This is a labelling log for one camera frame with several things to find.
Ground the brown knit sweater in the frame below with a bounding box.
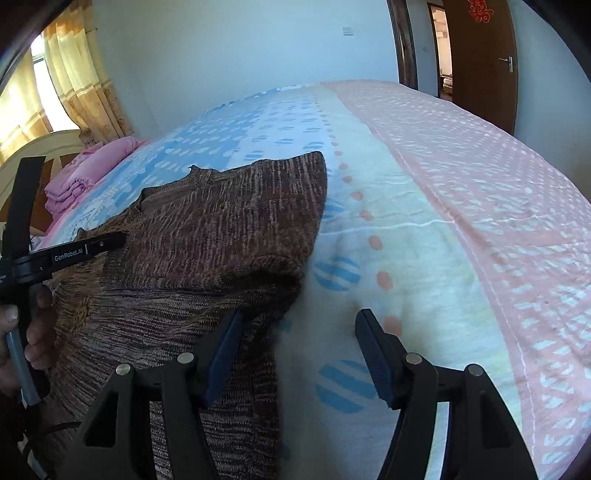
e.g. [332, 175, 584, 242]
[40, 151, 328, 479]

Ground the person's left hand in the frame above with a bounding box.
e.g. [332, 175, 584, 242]
[1, 284, 57, 405]

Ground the folded pink blanket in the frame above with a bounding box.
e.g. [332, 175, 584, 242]
[44, 136, 143, 220]

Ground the cream wooden headboard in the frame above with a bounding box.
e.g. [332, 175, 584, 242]
[1, 130, 85, 236]

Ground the blue pink patterned bedsheet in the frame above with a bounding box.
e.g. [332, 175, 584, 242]
[47, 81, 590, 479]

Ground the yellow patterned curtain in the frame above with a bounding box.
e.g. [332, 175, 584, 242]
[1, 1, 133, 161]

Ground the brown wooden door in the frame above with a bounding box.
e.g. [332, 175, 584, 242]
[444, 0, 518, 134]

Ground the red double happiness decoration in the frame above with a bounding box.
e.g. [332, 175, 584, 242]
[468, 0, 494, 24]

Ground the silver door handle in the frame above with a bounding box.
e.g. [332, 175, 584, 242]
[499, 56, 514, 73]

